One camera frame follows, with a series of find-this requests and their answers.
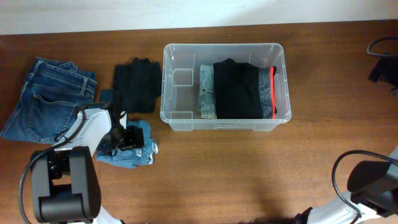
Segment small blue denim shorts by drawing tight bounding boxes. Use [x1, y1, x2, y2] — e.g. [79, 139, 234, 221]
[96, 120, 159, 169]

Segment light blue jeans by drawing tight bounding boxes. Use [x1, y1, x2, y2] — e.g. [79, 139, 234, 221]
[198, 65, 217, 119]

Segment black garment with red trim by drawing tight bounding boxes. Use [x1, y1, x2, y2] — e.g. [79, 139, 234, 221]
[213, 58, 277, 119]

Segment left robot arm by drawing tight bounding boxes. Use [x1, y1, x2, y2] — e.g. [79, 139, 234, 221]
[24, 102, 142, 223]

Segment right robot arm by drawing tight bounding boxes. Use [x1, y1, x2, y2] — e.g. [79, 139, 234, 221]
[292, 149, 397, 224]

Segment clear plastic storage container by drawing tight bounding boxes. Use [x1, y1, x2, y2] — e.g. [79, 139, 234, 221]
[160, 43, 292, 131]

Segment black folded garment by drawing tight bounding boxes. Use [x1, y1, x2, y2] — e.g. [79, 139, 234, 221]
[113, 57, 162, 113]

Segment dark blue folded jeans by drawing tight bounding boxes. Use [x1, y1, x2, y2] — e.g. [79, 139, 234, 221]
[1, 57, 96, 144]

